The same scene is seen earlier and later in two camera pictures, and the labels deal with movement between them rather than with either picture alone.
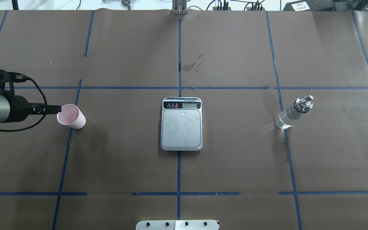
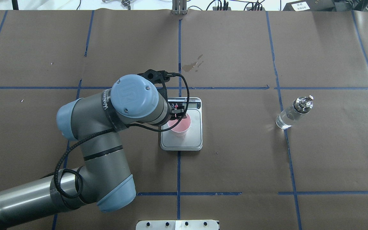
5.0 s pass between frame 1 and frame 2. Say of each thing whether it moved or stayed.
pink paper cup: moved
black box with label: stayed
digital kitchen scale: stayed
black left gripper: moved
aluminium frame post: stayed
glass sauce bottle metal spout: stayed
